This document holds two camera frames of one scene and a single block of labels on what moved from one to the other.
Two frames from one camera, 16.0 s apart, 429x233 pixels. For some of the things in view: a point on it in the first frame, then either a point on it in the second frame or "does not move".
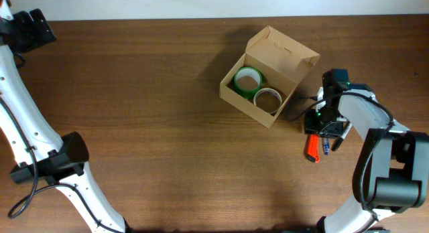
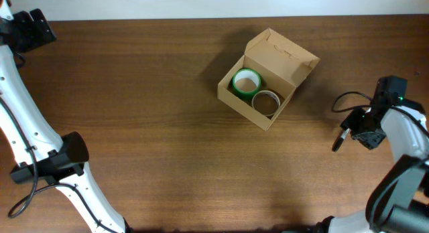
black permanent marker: (339, 140) does not move
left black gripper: (35, 38) does not move
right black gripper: (310, 126) -> (369, 142)
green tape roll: (247, 81) does not move
